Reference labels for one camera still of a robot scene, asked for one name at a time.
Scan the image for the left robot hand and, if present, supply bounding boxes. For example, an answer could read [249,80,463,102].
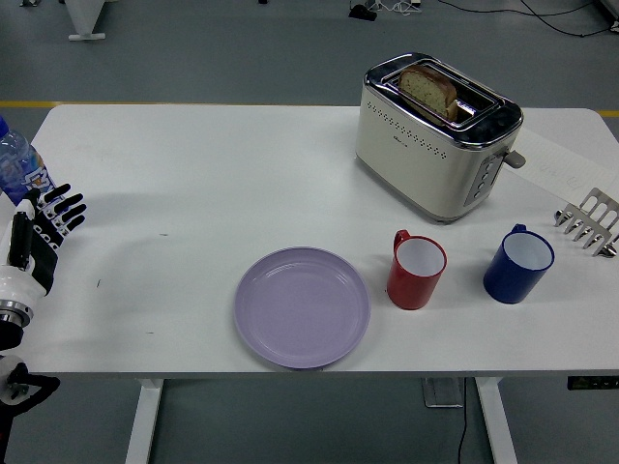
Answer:
[0,182,89,310]

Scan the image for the purple plate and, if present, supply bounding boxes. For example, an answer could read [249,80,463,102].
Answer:
[233,246,373,371]

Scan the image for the clear drink bottle blue label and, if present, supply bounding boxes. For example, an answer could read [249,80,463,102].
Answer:
[0,114,53,207]

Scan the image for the white table leg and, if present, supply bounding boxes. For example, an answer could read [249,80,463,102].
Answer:
[473,376,519,464]
[124,377,166,464]

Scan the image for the white stand foot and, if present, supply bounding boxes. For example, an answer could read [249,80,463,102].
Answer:
[62,0,108,43]

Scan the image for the red mug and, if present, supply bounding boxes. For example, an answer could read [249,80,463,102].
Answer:
[385,228,448,311]

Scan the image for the cream and chrome toaster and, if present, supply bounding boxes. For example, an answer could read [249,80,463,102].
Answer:
[354,51,526,225]

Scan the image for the black floor device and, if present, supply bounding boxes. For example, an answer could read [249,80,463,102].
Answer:
[347,3,378,22]

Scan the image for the bread slice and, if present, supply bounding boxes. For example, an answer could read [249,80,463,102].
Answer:
[398,65,459,123]

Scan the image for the blue mug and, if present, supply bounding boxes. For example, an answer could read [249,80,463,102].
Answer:
[483,222,556,305]

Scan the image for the white paper sheet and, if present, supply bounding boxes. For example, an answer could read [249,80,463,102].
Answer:
[502,126,619,205]

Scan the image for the silver metal tongs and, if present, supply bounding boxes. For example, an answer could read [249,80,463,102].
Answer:
[552,187,619,258]

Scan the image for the black table control panel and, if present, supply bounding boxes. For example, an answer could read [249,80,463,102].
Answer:
[567,374,619,391]

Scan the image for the grey table foot bracket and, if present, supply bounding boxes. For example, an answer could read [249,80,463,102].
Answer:
[419,377,466,409]

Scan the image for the white floor cables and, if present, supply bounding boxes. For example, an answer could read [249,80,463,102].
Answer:
[374,0,423,15]

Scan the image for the thin black power cable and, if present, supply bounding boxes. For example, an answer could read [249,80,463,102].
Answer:
[456,377,473,464]

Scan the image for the long black floor cable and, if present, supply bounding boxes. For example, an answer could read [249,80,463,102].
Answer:
[434,0,614,38]

